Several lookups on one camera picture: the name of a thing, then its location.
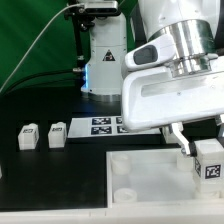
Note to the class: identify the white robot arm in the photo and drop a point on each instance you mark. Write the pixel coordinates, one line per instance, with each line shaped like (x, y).
(194, 25)

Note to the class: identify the white marker sheet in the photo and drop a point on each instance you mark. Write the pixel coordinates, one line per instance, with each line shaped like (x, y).
(101, 126)

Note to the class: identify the grey camera on mount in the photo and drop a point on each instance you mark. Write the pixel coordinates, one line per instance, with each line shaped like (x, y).
(100, 7)

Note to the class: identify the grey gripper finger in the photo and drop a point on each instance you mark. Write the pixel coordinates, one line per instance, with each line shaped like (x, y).
(220, 123)

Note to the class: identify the white square tabletop tray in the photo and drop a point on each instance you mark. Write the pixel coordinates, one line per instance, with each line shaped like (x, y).
(160, 176)

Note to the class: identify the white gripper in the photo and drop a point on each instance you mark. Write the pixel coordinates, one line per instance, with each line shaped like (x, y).
(153, 96)

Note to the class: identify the black camera stand pole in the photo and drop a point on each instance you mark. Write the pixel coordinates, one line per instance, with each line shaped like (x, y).
(81, 22)

